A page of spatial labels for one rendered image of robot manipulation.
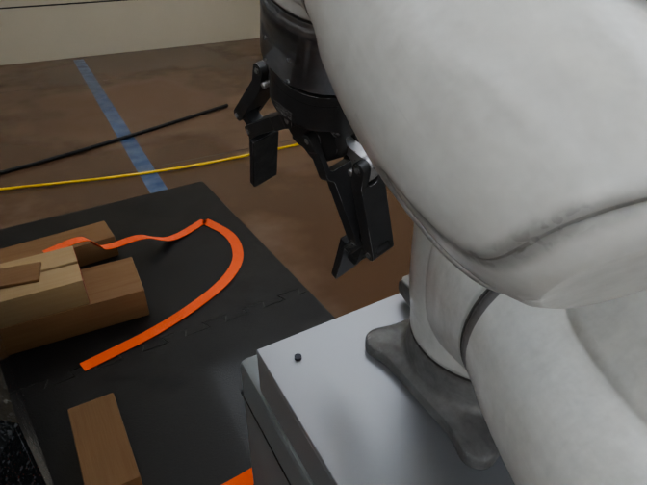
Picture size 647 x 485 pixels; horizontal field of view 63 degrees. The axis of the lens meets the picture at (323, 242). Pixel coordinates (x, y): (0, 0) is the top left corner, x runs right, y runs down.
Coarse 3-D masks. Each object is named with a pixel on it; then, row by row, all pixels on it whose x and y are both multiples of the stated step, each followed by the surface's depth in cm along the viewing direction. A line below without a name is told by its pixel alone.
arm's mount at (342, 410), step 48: (336, 336) 60; (288, 384) 54; (336, 384) 54; (384, 384) 54; (288, 432) 55; (336, 432) 49; (384, 432) 49; (432, 432) 49; (336, 480) 45; (384, 480) 45; (432, 480) 45; (480, 480) 45
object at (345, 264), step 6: (342, 240) 47; (348, 240) 47; (342, 246) 47; (342, 252) 48; (336, 258) 50; (342, 258) 49; (348, 258) 50; (336, 264) 50; (342, 264) 50; (348, 264) 51; (336, 270) 51; (342, 270) 52; (336, 276) 52
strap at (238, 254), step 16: (192, 224) 249; (208, 224) 249; (80, 240) 200; (128, 240) 219; (160, 240) 229; (240, 256) 226; (192, 304) 199; (176, 320) 191; (144, 336) 184; (112, 352) 177; (240, 480) 138
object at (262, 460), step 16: (256, 368) 65; (256, 384) 63; (256, 400) 62; (256, 416) 65; (272, 416) 59; (256, 432) 67; (272, 432) 59; (256, 448) 70; (272, 448) 61; (288, 448) 56; (256, 464) 73; (272, 464) 63; (288, 464) 57; (256, 480) 76; (272, 480) 66; (288, 480) 58; (304, 480) 53
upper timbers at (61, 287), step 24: (0, 264) 184; (24, 264) 184; (48, 264) 184; (72, 264) 186; (24, 288) 173; (48, 288) 173; (72, 288) 176; (0, 312) 168; (24, 312) 172; (48, 312) 176
